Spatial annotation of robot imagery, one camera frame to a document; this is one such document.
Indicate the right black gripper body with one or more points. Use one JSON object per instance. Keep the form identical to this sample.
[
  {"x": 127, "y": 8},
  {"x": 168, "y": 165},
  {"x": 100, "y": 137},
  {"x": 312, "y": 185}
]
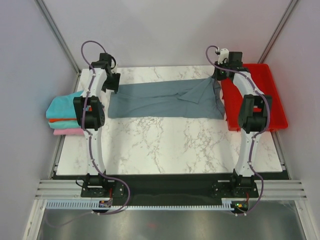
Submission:
[{"x": 220, "y": 74}]

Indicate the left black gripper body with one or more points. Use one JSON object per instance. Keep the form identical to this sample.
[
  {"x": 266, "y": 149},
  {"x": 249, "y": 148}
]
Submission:
[{"x": 107, "y": 84}]

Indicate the grey-blue t shirt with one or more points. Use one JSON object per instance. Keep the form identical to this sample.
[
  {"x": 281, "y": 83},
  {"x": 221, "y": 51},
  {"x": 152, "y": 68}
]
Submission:
[{"x": 192, "y": 98}]

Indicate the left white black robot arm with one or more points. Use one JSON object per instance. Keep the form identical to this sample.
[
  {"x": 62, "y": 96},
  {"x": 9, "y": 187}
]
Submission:
[{"x": 91, "y": 117}]

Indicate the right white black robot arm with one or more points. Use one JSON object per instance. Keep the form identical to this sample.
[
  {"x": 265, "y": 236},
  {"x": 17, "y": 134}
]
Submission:
[{"x": 254, "y": 114}]

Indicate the red plastic bin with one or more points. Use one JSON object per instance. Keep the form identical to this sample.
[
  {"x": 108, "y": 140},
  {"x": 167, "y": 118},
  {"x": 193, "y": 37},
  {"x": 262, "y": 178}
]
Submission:
[{"x": 262, "y": 77}]

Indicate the teal folded t shirt top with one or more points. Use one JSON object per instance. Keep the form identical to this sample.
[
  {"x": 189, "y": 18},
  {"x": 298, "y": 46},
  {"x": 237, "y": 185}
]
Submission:
[{"x": 65, "y": 99}]

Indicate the pink folded t shirt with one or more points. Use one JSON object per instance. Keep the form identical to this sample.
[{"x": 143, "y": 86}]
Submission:
[{"x": 69, "y": 132}]

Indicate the orange folded t shirt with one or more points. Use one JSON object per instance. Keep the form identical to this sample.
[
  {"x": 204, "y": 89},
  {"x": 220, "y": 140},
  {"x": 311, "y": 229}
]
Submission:
[{"x": 62, "y": 120}]

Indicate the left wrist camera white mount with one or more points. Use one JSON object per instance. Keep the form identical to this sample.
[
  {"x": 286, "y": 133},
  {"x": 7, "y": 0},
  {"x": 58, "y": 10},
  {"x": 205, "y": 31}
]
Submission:
[{"x": 115, "y": 68}]

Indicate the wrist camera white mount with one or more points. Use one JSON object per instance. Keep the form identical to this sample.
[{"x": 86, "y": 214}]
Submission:
[
  {"x": 115, "y": 68},
  {"x": 223, "y": 56}
]

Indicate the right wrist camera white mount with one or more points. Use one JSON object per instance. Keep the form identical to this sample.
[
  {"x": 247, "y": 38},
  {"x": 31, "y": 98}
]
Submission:
[{"x": 223, "y": 56}]

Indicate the left aluminium corner post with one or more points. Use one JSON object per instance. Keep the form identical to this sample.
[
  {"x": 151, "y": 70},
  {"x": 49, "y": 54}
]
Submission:
[{"x": 44, "y": 10}]

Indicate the aluminium corner post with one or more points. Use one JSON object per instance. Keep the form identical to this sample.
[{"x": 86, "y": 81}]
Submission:
[
  {"x": 278, "y": 30},
  {"x": 44, "y": 10}
]

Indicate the right aluminium corner post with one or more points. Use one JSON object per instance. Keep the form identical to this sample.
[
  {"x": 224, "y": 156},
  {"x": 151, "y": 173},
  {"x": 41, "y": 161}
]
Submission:
[{"x": 278, "y": 30}]

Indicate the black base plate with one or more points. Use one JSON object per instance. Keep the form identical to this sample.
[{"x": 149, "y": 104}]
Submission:
[{"x": 169, "y": 190}]

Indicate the left white cable duct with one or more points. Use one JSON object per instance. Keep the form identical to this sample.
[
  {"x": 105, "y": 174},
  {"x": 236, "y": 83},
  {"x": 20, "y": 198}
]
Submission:
[{"x": 71, "y": 204}]

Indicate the white cable duct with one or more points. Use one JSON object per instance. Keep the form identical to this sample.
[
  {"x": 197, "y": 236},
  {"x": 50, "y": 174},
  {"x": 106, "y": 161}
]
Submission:
[
  {"x": 71, "y": 204},
  {"x": 235, "y": 203}
]

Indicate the right white cable duct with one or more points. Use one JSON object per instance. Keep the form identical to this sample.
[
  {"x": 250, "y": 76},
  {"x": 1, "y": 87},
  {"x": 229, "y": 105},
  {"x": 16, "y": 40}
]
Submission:
[{"x": 235, "y": 203}]

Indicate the aluminium rail frame front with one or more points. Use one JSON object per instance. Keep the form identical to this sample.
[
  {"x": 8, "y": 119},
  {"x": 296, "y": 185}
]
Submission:
[{"x": 283, "y": 213}]

